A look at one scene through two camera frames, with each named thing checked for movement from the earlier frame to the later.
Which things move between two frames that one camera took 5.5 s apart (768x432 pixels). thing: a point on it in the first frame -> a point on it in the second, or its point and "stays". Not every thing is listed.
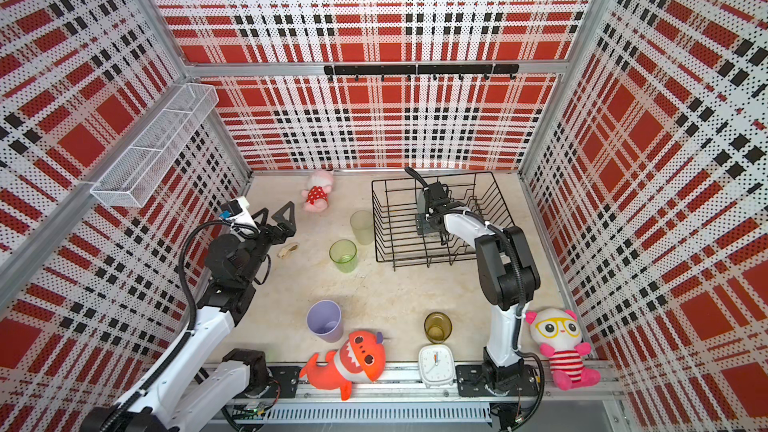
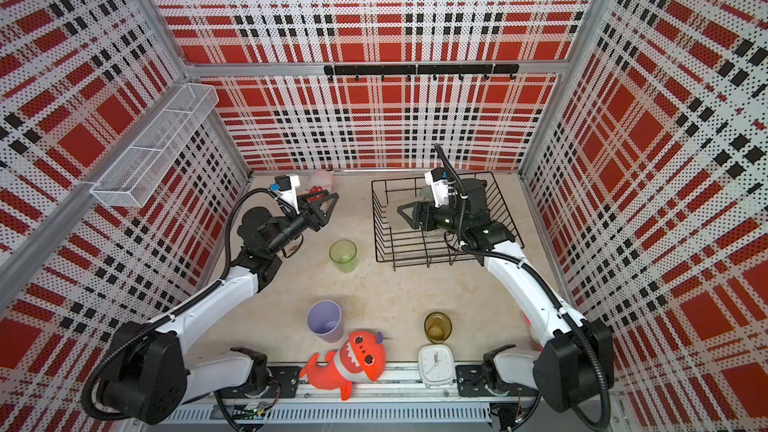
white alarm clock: x=436 y=365 stays
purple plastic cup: x=324 y=319 stays
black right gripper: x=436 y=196 -> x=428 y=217
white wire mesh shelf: x=136 y=176 stays
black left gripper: x=287 y=230 -> x=317 y=218
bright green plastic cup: x=343 y=252 stays
